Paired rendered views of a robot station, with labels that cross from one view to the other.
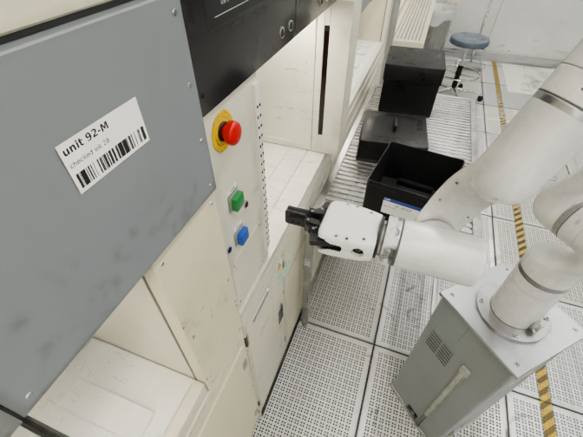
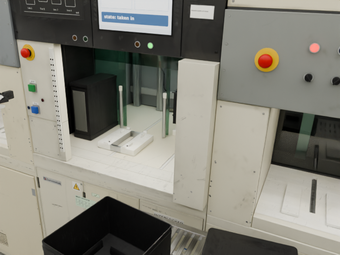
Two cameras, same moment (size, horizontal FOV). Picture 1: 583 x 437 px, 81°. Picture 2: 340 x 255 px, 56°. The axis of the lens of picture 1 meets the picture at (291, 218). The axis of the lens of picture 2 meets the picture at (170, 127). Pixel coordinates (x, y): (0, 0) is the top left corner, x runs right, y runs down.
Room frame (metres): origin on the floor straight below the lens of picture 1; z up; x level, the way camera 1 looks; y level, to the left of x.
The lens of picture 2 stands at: (1.18, -1.18, 1.59)
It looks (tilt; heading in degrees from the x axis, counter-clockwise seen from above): 23 degrees down; 94
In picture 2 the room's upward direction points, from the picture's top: 2 degrees clockwise
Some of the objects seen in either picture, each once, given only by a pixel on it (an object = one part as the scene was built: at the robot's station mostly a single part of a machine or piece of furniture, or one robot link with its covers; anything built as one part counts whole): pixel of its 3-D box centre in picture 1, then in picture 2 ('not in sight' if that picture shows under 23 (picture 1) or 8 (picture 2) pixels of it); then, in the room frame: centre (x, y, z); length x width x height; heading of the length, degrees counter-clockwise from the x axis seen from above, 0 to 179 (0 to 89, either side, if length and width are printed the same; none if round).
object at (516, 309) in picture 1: (527, 294); not in sight; (0.51, -0.63, 0.85); 0.19 x 0.19 x 0.18
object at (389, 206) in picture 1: (411, 188); (110, 254); (0.96, -0.44, 0.85); 0.28 x 0.28 x 0.17; 62
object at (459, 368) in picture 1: (463, 365); not in sight; (0.51, -0.63, 0.38); 0.28 x 0.28 x 0.76; 25
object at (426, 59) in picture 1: (409, 81); not in sight; (1.82, -0.64, 0.89); 0.29 x 0.29 x 0.25; 74
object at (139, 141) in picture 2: not in sight; (126, 139); (0.86, 0.29, 0.89); 0.22 x 0.21 x 0.04; 70
